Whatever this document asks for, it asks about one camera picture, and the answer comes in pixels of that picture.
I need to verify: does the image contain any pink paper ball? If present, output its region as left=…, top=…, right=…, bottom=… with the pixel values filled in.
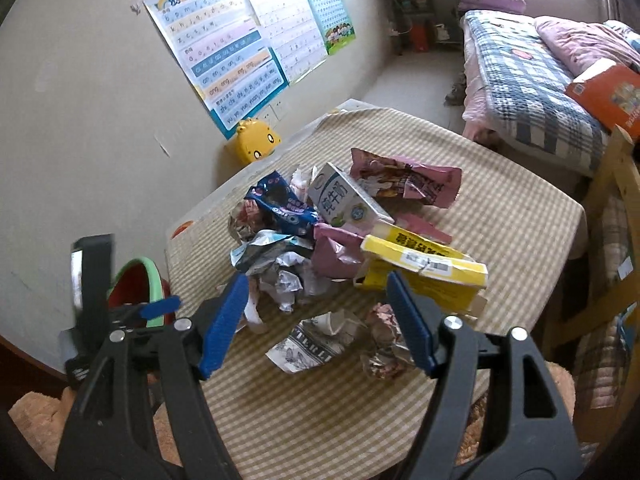
left=360, top=304, right=414, bottom=380

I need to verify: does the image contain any yellow torn cardboard box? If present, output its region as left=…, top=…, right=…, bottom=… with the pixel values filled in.
left=354, top=221, right=488, bottom=318

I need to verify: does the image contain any silver blue wrapper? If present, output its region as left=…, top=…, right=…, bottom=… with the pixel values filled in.
left=230, top=230, right=344, bottom=334

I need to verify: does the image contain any black white wrapper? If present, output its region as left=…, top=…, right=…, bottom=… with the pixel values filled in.
left=266, top=309, right=367, bottom=374

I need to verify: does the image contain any blue cookie wrapper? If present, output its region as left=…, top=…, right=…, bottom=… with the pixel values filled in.
left=245, top=171, right=320, bottom=238

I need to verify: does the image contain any pink wrapper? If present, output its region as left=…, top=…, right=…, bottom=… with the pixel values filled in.
left=311, top=223, right=364, bottom=280

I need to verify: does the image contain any white milk carton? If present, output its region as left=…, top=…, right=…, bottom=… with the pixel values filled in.
left=308, top=162, right=394, bottom=236

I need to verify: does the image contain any purple snack bag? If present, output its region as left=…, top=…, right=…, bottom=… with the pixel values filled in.
left=349, top=148, right=462, bottom=208

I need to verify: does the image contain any silver red wrapper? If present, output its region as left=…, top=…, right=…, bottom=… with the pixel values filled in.
left=228, top=198, right=272, bottom=243

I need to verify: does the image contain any green red trash bin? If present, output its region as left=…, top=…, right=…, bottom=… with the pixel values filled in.
left=107, top=257, right=176, bottom=328

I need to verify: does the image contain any checkered beige tablecloth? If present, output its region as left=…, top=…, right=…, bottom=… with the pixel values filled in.
left=166, top=108, right=584, bottom=479

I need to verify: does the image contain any yellow duck toy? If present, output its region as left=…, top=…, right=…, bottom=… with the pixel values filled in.
left=235, top=118, right=282, bottom=166

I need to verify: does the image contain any pinyin alphabet poster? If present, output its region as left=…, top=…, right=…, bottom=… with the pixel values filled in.
left=143, top=0, right=288, bottom=139

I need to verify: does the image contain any wooden chair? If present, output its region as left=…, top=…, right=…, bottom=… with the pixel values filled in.
left=544, top=126, right=639, bottom=446

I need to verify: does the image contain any white chart poster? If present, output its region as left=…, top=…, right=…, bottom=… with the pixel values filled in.
left=248, top=0, right=328, bottom=84

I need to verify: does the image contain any brown shoe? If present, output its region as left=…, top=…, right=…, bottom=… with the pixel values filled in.
left=445, top=73, right=466, bottom=106

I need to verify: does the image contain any teal number poster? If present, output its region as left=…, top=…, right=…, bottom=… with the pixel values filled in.
left=308, top=0, right=356, bottom=55

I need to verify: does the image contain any red container on shelf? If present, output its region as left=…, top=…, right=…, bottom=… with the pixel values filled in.
left=409, top=23, right=430, bottom=52

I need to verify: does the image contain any pink quilt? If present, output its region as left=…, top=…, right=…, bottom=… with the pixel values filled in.
left=534, top=16, right=639, bottom=76

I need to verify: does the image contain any dark shelf unit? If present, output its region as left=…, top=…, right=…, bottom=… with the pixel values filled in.
left=383, top=0, right=463, bottom=55

